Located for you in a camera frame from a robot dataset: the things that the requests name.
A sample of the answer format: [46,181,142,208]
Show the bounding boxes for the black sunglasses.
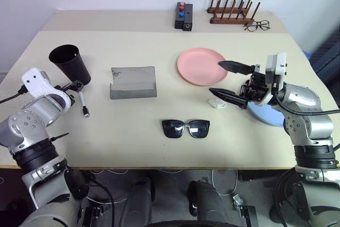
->
[161,119,210,139]

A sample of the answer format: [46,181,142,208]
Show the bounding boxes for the brown wooden peg rack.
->
[206,0,261,25]

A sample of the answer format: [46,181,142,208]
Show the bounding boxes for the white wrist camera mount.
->
[259,53,289,105]
[21,68,72,108]

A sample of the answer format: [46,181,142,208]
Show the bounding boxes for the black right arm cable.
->
[275,93,340,117]

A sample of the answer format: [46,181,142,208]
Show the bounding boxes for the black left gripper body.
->
[54,80,85,97]

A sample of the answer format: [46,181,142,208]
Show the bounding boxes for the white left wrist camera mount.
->
[21,68,72,108]

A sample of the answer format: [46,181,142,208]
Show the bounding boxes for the white tissue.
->
[208,98,227,110]

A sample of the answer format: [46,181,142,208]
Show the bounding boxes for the white marker with black cap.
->
[79,91,90,118]

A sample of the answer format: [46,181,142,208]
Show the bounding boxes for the grey rectangular tray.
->
[109,66,158,100]

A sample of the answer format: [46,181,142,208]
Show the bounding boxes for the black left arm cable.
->
[0,85,27,104]

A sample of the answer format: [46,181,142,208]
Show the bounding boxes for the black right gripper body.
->
[239,63,269,103]

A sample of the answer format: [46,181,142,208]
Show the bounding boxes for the blue plate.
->
[248,103,286,128]

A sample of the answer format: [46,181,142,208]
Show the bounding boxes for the dark rounded gray shape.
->
[188,180,232,227]
[124,176,155,227]

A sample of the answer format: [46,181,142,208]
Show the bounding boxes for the thin-framed clear eyeglasses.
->
[243,20,271,32]

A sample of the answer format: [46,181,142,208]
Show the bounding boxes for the dark chair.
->
[309,29,340,84]

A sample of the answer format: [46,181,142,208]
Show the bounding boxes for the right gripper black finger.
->
[217,61,253,75]
[208,87,250,110]

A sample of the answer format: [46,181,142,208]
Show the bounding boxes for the black button box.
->
[182,4,194,31]

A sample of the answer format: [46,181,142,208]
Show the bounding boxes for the black cup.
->
[48,44,92,86]

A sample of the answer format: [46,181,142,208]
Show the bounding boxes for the white floor cable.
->
[211,170,239,196]

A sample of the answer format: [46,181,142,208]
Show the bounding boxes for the metal caster bracket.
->
[233,194,257,227]

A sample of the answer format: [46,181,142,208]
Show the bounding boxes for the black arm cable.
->
[0,85,27,104]
[275,93,340,117]

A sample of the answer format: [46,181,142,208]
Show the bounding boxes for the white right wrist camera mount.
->
[259,53,289,105]

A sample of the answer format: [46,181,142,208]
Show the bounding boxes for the black box with coloured buttons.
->
[174,2,186,30]

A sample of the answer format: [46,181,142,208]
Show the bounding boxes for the pink plate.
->
[177,47,230,87]

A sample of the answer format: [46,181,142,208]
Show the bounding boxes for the black floor cable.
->
[87,178,115,227]

